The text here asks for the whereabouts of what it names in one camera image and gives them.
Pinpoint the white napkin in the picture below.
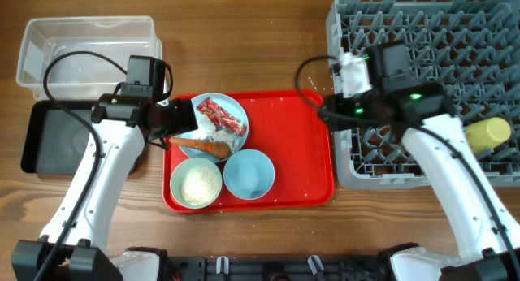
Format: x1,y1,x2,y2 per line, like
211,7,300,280
194,115,236,153

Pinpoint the orange carrot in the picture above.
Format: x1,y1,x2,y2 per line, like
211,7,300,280
169,137,231,159

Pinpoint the red snack wrapper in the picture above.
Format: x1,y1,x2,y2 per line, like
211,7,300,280
196,97,247,136

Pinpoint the green bowl of rice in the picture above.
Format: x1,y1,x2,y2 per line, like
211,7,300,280
169,158,223,210

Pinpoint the yellow plastic cup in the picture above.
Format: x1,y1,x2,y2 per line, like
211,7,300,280
465,117,512,154

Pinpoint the light blue bowl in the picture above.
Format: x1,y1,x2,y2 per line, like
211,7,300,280
223,149,275,201

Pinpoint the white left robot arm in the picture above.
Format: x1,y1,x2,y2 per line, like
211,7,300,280
41,94,197,252

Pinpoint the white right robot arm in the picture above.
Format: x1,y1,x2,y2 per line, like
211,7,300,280
318,83,519,262

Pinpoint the grey dishwasher rack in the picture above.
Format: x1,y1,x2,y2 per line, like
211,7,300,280
326,0,519,188

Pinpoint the black waste bin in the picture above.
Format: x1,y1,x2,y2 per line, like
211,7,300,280
20,99,139,175

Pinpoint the light blue plate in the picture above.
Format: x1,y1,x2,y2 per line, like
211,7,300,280
178,93,249,152

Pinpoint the clear plastic bin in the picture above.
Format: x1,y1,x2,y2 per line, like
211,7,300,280
16,15,163,101

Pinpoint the red serving tray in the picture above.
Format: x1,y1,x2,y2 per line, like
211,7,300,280
162,89,336,214

